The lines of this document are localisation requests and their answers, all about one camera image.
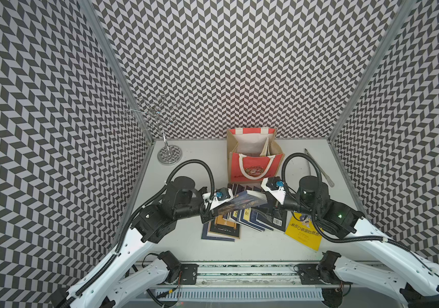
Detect dark portrait cover book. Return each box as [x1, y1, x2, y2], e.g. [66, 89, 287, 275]
[213, 191, 268, 215]

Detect red burlap Christmas bag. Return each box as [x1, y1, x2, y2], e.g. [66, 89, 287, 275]
[227, 127, 284, 184]

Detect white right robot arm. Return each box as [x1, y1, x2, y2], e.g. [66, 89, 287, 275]
[263, 176, 439, 307]

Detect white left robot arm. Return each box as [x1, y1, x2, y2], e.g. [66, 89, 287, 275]
[50, 177, 232, 307]

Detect stainless steel kitchen tongs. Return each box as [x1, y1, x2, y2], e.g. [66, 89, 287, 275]
[304, 149, 335, 187]

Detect yellow book blue illustration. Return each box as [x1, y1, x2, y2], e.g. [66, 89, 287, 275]
[285, 213, 322, 251]

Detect blue book under brown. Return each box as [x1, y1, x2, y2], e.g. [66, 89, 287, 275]
[201, 221, 236, 242]

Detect dark grey back-cover book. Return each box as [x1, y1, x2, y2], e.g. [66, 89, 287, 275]
[254, 190, 287, 232]

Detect brown cover book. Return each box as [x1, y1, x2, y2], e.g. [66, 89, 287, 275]
[207, 216, 240, 240]

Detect blue book yellow label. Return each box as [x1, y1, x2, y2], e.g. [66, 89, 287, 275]
[226, 183, 274, 234]

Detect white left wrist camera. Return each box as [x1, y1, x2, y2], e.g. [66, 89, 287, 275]
[202, 187, 234, 210]

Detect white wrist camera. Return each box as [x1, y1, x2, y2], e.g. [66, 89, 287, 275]
[261, 177, 286, 205]
[202, 187, 234, 210]

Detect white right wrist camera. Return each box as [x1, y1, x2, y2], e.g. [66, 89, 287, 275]
[261, 177, 286, 205]

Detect chrome wire jewelry stand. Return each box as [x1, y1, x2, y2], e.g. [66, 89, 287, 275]
[128, 96, 182, 166]

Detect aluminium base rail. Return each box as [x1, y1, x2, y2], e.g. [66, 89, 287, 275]
[134, 261, 406, 307]

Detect right aluminium corner post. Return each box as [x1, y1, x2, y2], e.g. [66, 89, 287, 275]
[328, 0, 416, 142]

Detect aluminium corner frame post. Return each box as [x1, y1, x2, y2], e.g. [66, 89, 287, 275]
[78, 0, 154, 142]

